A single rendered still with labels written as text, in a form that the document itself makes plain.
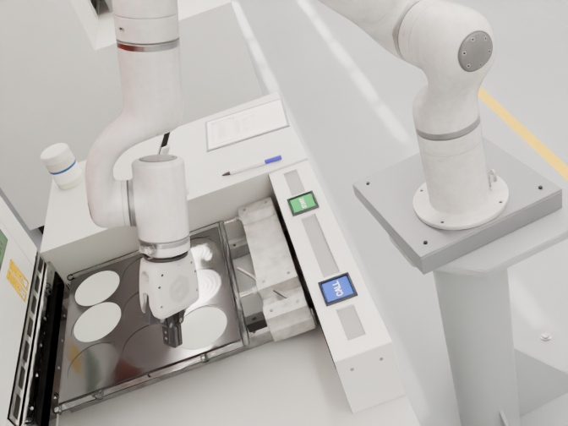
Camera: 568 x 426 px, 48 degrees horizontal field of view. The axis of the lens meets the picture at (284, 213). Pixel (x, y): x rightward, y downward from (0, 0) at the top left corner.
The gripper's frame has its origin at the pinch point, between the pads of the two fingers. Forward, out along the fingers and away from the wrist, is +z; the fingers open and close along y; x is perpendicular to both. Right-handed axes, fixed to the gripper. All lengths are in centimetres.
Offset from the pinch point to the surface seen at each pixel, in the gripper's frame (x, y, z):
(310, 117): 118, 217, 2
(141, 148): 50, 39, -21
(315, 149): 100, 194, 13
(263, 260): 0.3, 26.4, -4.9
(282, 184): 2.4, 36.4, -18.5
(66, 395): 15.0, -12.7, 11.3
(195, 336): -0.3, 5.3, 2.8
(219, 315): -1.5, 10.6, 0.4
